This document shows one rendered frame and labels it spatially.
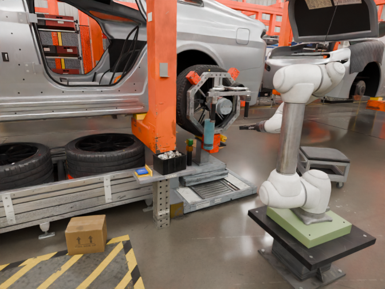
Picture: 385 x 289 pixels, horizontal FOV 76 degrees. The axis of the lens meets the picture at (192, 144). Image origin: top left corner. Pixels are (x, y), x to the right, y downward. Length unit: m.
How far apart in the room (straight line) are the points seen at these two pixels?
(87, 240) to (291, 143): 1.35
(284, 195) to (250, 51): 1.86
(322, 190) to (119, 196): 1.40
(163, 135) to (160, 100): 0.26
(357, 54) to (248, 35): 2.15
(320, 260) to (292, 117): 0.70
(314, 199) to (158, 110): 1.14
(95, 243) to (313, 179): 1.37
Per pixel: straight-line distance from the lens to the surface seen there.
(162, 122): 1.83
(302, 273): 1.69
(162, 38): 1.79
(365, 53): 4.67
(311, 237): 1.49
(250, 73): 2.91
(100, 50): 4.46
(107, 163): 2.02
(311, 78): 1.30
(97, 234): 1.77
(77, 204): 1.99
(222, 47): 2.66
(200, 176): 2.38
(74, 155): 2.10
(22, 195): 1.94
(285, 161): 1.36
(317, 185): 1.49
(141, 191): 2.07
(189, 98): 2.09
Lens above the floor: 1.19
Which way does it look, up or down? 18 degrees down
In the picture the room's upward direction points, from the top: 2 degrees clockwise
